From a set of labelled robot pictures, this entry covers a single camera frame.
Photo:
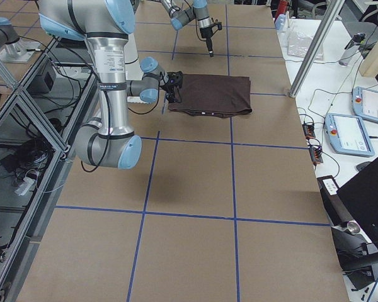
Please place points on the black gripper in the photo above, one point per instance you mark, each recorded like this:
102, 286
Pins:
171, 89
206, 34

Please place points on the dark brown t-shirt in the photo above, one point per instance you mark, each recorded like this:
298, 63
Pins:
219, 96

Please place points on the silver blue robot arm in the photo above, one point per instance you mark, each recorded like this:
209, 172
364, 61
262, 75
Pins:
108, 139
198, 11

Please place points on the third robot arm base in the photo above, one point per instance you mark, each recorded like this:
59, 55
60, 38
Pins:
15, 50

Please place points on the red cylinder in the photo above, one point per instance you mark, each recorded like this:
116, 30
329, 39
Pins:
282, 6

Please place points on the clear plastic bag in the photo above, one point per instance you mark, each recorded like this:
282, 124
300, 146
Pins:
298, 43

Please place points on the silver water bottle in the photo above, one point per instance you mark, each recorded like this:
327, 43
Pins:
351, 48

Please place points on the near blue teach pendant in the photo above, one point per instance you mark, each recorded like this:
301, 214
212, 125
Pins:
347, 135

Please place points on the blue teach pendant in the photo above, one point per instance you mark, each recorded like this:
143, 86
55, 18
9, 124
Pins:
365, 103
347, 135

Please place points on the far blue teach pendant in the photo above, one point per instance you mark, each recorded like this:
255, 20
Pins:
365, 103

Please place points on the white power strip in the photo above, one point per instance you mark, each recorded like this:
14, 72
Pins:
25, 186

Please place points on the black monitor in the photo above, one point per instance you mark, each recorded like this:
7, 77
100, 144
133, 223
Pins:
360, 197

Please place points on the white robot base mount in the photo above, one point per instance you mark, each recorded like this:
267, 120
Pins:
134, 63

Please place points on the aluminium frame post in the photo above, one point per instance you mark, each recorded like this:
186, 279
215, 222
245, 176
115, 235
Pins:
323, 29

